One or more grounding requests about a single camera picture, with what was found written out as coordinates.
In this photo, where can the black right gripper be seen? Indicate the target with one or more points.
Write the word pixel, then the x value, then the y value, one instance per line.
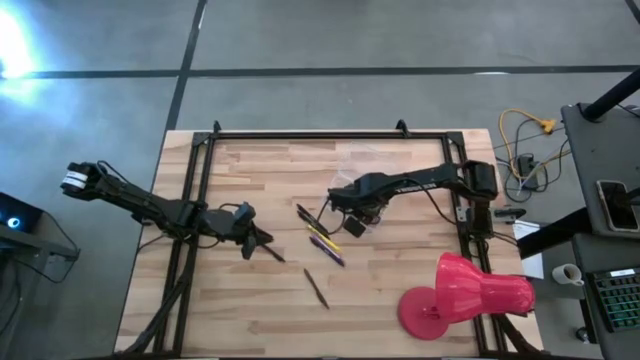
pixel 370 192

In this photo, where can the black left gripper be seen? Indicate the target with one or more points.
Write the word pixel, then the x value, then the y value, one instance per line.
pixel 220 225

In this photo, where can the black pen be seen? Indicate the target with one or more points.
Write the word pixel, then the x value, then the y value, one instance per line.
pixel 311 216
pixel 315 225

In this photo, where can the yellow pen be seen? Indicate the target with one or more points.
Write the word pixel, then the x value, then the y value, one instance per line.
pixel 325 238

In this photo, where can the clear plastic bag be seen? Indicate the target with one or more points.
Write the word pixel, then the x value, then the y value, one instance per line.
pixel 365 162

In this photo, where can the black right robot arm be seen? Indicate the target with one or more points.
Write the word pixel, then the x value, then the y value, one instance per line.
pixel 440 177

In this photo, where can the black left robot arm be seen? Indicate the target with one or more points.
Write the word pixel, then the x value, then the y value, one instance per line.
pixel 130 197

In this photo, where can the black box blue light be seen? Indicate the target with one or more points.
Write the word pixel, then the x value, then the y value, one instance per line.
pixel 17 215

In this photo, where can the purple pen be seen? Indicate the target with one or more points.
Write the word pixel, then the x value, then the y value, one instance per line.
pixel 327 251

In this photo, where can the slim dark pen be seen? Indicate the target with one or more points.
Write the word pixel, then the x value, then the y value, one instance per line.
pixel 316 288

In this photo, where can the red desk lamp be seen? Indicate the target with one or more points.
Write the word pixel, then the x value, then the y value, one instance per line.
pixel 465 292

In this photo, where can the black power adapter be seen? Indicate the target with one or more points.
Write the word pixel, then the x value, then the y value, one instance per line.
pixel 527 167

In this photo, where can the white paper sheet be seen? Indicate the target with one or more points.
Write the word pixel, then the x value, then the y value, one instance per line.
pixel 530 250

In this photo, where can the white mug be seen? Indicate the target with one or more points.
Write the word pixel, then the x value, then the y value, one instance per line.
pixel 566 274

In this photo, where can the grey side desk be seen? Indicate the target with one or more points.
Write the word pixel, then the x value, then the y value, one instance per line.
pixel 595 160

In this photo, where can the black smartphone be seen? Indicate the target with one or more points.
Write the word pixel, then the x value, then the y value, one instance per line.
pixel 617 205

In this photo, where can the black round pole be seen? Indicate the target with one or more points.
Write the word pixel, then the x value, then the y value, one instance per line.
pixel 612 97

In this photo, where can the black keyboard green keys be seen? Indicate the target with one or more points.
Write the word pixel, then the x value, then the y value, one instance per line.
pixel 620 300

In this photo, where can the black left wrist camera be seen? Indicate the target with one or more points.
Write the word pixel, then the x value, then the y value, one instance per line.
pixel 245 213

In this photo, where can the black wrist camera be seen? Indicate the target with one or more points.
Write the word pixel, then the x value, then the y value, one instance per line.
pixel 356 226
pixel 245 213

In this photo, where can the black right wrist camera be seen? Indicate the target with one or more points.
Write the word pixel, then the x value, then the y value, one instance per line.
pixel 356 226

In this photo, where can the black aluminium table frame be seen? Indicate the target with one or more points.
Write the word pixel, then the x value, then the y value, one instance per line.
pixel 325 135

